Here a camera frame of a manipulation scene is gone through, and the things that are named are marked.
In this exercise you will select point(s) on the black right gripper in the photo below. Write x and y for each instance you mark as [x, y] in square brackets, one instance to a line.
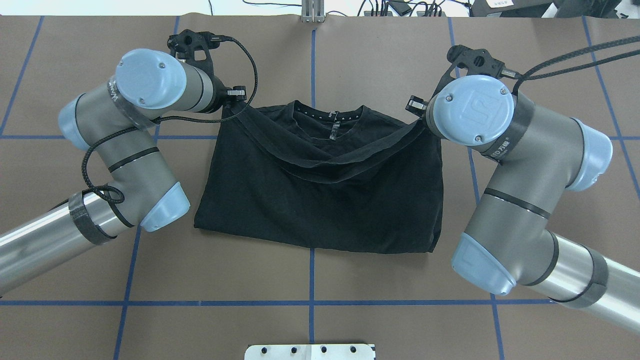
[416, 104]

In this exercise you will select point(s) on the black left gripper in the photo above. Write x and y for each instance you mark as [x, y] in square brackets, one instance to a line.
[218, 96]

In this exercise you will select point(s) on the black printed t-shirt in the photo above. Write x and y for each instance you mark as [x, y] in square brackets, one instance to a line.
[357, 181]

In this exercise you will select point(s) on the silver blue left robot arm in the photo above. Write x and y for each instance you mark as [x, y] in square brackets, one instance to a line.
[114, 120]

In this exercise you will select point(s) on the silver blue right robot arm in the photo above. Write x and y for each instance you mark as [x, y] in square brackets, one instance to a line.
[540, 154]

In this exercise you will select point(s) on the blue tape grid lines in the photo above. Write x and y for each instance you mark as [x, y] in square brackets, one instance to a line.
[183, 293]

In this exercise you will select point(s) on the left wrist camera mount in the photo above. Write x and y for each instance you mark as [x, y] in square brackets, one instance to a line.
[194, 48]

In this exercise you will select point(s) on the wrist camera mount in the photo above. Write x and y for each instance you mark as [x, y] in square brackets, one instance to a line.
[194, 48]
[475, 61]

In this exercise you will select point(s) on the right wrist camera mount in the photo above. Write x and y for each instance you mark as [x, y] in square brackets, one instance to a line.
[475, 61]

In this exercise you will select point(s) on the aluminium frame post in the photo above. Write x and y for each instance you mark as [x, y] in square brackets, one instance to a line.
[313, 11]

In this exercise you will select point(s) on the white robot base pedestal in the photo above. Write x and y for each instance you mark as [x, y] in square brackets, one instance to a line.
[323, 351]

